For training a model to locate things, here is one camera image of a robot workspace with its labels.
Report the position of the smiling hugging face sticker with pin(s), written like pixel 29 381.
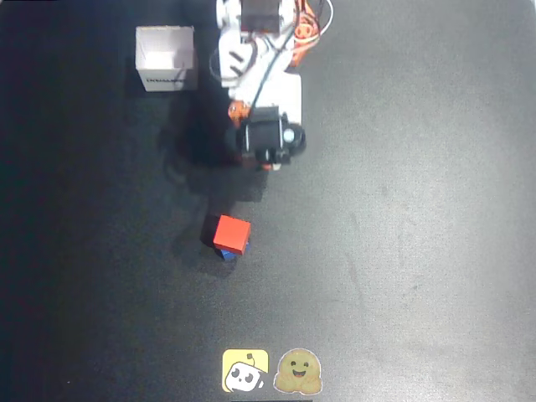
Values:
pixel 298 372

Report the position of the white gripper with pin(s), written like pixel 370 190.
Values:
pixel 263 136

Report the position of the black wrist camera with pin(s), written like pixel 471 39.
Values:
pixel 266 136

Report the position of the red cube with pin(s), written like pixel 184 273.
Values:
pixel 231 234

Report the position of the yellow robot sticker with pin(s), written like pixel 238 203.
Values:
pixel 245 370

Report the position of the blue cube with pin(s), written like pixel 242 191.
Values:
pixel 228 254

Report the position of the white open cardboard box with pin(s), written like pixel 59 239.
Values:
pixel 165 52

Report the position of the white and orange robot arm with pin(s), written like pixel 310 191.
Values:
pixel 238 58

